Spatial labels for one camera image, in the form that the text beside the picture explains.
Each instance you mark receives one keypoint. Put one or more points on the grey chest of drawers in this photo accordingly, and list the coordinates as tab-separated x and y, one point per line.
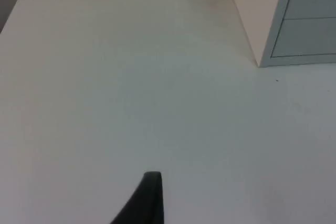
294	16

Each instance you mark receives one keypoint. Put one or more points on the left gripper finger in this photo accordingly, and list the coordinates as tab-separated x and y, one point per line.
148	203

